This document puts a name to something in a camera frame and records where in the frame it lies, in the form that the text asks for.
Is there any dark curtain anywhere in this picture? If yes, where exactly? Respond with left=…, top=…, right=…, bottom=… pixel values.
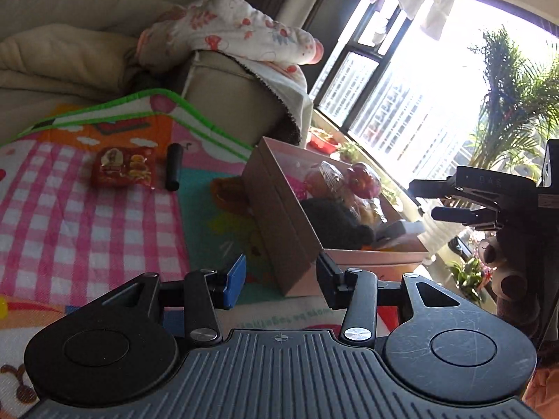
left=279, top=0, right=394, bottom=99

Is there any floral printed blanket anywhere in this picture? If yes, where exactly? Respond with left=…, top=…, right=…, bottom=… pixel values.
left=137, top=0, right=325, bottom=80

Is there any cream duvet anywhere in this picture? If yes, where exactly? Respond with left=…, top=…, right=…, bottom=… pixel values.
left=0, top=21, right=146, bottom=102

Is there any small white box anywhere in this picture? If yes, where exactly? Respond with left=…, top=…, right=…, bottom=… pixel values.
left=375, top=219, right=427, bottom=246

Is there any beige sofa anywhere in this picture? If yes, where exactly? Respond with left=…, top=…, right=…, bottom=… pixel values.
left=0, top=0, right=308, bottom=151

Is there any brown white plush toy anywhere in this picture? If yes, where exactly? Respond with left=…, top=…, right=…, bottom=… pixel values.
left=477, top=235, right=542, bottom=342

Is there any tall palm plant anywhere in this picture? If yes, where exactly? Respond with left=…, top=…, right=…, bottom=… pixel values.
left=466, top=25, right=559, bottom=182

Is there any leafy potted plant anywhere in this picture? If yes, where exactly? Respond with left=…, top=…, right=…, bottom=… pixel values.
left=449, top=257, right=487, bottom=304

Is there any black plush toy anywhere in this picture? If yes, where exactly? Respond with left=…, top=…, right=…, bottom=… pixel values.
left=301, top=198, right=375, bottom=250

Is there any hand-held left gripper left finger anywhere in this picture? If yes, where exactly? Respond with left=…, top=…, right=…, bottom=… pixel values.
left=78, top=253, right=248, bottom=350

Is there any pink cardboard box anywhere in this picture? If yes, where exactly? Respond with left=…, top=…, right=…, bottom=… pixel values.
left=242, top=137, right=431, bottom=298

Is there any black window frame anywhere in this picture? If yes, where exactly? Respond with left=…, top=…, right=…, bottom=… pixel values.
left=311, top=0, right=559, bottom=184

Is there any clear bag of bread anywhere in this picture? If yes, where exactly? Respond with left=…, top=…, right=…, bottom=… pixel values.
left=312, top=161, right=390, bottom=228

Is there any white ribbed pot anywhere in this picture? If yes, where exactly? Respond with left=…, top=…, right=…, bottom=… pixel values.
left=415, top=201, right=459, bottom=255

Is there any colourful printed play mat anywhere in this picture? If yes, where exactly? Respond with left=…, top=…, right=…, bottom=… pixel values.
left=0, top=88, right=437, bottom=402

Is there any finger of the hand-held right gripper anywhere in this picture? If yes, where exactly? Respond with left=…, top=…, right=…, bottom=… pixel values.
left=431, top=206, right=499, bottom=231
left=408, top=177, right=460, bottom=201

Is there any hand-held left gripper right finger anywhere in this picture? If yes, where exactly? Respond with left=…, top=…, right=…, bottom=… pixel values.
left=315, top=253, right=481, bottom=351

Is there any red snack packet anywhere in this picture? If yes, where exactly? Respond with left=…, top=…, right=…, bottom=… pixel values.
left=91, top=145, right=157, bottom=190

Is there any black cylinder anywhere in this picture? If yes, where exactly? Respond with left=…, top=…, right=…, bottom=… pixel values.
left=165, top=142, right=183, bottom=192

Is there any small potted plant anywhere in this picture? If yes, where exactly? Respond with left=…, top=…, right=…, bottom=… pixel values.
left=338, top=140, right=364, bottom=164

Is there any red plant pot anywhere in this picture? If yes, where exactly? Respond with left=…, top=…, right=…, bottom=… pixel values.
left=308, top=126, right=342, bottom=154

